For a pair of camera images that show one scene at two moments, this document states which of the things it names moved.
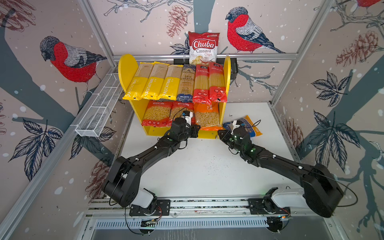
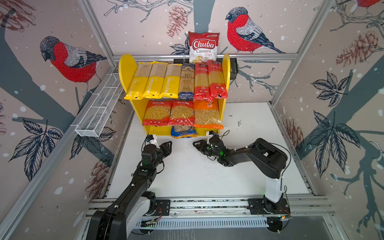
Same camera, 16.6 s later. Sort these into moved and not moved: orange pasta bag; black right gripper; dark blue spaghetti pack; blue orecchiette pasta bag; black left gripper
Moved: blue orecchiette pasta bag; black right gripper; black left gripper
Not moved: orange pasta bag; dark blue spaghetti pack
